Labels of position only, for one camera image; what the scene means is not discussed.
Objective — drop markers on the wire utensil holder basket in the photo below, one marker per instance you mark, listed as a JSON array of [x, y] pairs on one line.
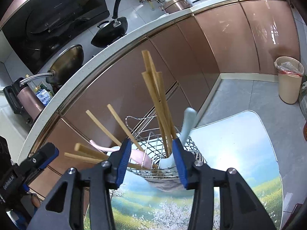
[[150, 139]]

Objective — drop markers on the beige trash bin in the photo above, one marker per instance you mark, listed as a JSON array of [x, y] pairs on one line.
[[290, 74]]

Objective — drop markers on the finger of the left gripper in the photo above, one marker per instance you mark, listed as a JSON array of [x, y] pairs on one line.
[[39, 160]]

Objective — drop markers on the bronze wok with handle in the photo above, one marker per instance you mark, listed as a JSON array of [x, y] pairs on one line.
[[65, 66]]

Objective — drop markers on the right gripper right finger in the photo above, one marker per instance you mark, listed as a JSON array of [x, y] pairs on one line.
[[240, 208]]

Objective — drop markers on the black range hood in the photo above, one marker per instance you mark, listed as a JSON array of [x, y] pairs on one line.
[[40, 28]]

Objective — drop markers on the copper electric kettle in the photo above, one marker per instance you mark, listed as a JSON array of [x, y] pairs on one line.
[[23, 101]]

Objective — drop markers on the black wok with lid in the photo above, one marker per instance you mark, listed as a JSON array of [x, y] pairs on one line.
[[110, 31]]

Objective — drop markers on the pink ceramic spoon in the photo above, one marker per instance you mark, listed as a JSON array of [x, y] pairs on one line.
[[136, 155]]

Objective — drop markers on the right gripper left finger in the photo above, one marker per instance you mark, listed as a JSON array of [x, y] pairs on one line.
[[63, 206]]

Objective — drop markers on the grey cloth under basket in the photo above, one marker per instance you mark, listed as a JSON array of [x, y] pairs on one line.
[[166, 185]]

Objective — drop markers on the blue label bottle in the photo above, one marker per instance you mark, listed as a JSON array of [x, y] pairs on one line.
[[44, 96]]

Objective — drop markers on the cooking oil bottle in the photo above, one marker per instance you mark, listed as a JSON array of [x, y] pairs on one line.
[[305, 131]]

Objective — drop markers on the blue gloved left hand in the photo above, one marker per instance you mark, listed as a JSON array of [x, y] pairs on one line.
[[23, 214]]

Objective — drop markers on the copper rice cooker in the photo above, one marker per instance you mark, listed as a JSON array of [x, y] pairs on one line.
[[173, 6]]

